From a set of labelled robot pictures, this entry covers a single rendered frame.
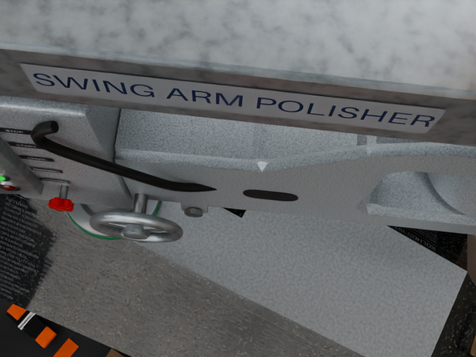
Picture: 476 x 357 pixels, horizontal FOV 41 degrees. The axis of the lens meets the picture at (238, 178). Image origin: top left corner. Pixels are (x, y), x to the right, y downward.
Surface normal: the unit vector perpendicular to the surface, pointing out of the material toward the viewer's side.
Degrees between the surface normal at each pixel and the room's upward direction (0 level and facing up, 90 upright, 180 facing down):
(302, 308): 0
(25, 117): 90
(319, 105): 90
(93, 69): 90
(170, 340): 45
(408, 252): 0
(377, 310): 0
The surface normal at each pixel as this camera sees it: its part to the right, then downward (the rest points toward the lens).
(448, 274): 0.04, -0.29
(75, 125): -0.11, 0.95
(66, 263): -0.29, 0.39
